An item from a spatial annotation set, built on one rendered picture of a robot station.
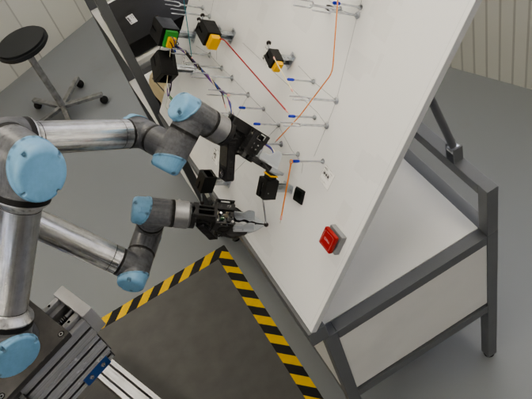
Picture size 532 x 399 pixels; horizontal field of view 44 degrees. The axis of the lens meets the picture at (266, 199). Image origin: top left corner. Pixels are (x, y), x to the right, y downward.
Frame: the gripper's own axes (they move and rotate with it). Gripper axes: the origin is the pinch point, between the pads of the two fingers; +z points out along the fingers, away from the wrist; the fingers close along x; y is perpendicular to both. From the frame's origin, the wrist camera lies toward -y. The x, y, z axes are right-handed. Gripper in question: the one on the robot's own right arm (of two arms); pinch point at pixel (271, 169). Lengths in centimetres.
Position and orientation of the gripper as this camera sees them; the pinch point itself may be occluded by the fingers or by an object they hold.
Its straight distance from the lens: 179.5
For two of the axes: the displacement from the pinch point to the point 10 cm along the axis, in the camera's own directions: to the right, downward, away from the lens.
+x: -5.2, -3.9, 7.6
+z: 6.7, 3.7, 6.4
